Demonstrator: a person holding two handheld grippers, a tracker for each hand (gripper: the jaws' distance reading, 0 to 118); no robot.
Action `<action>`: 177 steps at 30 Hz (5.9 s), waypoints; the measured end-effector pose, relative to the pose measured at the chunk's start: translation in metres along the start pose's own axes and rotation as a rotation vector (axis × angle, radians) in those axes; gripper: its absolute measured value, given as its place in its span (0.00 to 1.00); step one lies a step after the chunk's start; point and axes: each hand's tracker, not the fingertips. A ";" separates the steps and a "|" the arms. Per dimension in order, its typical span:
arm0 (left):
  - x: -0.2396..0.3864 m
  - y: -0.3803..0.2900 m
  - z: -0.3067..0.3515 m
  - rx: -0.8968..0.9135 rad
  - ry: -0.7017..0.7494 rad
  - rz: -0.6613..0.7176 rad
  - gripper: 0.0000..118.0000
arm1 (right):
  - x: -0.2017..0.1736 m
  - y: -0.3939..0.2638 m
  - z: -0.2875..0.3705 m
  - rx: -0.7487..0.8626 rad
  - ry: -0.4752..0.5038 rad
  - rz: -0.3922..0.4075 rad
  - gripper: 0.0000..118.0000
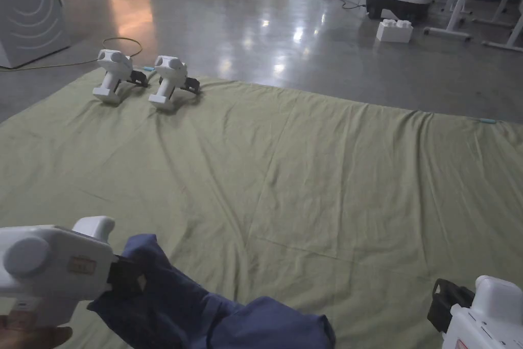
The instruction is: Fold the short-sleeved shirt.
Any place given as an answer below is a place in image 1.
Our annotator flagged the bed with pale green sheet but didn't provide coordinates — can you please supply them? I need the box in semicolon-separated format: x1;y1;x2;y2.
0;66;523;349

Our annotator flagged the white washing machine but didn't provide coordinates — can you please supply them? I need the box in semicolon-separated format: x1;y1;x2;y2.
0;0;72;69

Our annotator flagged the person's left hand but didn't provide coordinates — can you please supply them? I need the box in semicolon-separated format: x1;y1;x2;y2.
0;310;74;349

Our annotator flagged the dark blue shirt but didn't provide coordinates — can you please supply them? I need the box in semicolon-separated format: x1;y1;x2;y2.
87;234;337;349

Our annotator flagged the spare white hand-held gripper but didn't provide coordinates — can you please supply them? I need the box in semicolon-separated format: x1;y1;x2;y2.
91;49;148;105
148;54;200;112

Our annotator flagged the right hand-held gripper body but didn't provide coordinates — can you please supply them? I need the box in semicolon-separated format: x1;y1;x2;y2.
443;275;523;349

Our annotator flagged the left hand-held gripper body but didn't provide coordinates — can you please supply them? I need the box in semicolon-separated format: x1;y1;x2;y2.
0;216;146;324

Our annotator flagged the white foam block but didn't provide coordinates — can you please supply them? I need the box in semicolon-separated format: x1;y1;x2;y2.
376;19;414;44

